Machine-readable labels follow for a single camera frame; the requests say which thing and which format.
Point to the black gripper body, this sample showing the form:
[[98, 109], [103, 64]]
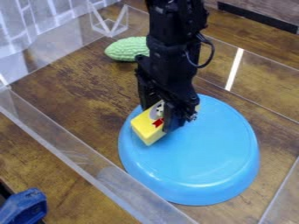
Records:
[[170, 67]]

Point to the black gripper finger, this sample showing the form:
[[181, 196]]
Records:
[[147, 93], [175, 115]]

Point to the yellow butter brick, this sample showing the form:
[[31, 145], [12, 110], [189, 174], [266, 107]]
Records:
[[147, 123]]

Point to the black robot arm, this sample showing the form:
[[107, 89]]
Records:
[[177, 22]]

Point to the blue round tray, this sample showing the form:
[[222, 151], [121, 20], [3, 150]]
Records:
[[202, 164]]

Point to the green bumpy gourd toy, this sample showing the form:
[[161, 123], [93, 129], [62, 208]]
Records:
[[127, 48]]

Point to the blue clamp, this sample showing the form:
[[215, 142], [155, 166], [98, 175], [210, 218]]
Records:
[[24, 207]]

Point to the clear acrylic corner bracket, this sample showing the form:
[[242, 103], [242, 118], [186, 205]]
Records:
[[105, 25]]

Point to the clear acrylic enclosure wall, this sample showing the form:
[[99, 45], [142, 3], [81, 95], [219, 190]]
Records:
[[66, 97]]

